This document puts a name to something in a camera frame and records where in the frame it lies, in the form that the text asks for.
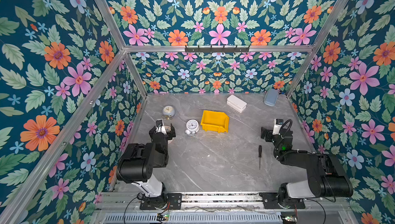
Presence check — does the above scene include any black handled screwdriver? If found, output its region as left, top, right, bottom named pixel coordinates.
left=258, top=145, right=262, bottom=170

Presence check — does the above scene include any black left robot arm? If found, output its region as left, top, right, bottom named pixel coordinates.
left=116, top=120, right=177, bottom=209

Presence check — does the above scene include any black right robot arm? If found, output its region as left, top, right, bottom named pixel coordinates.
left=260, top=127, right=353, bottom=209

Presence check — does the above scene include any yellow plastic bin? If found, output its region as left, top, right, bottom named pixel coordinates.
left=201, top=110, right=229, bottom=133

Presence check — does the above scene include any grey-blue round clock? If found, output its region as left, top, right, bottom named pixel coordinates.
left=162, top=105, right=175, bottom=120

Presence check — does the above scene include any white alarm clock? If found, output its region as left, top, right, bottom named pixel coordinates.
left=185, top=120, right=200, bottom=137

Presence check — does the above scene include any grey-blue pouch case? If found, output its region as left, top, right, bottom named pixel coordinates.
left=264, top=89, right=279, bottom=107

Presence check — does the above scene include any white rectangular box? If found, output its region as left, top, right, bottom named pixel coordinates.
left=227, top=95, right=247, bottom=113

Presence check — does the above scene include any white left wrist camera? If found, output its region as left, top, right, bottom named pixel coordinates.
left=155, top=119, right=165, bottom=134

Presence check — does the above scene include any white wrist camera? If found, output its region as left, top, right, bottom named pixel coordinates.
left=155, top=119, right=165, bottom=134
left=272, top=119, right=284, bottom=135

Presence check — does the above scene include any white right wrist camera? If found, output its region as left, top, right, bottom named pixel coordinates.
left=272, top=119, right=284, bottom=135

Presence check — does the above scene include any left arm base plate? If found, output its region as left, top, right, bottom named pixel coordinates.
left=139, top=193, right=183, bottom=211

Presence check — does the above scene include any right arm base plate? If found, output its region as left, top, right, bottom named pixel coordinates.
left=259, top=193, right=306, bottom=209

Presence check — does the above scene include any aluminium front rail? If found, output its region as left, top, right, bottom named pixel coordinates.
left=94, top=192, right=351, bottom=213

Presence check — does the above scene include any white ribbed cable duct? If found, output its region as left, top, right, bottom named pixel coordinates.
left=103, top=212, right=283, bottom=224

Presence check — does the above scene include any black hook rail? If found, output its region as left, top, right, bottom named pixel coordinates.
left=184, top=45, right=250, bottom=54

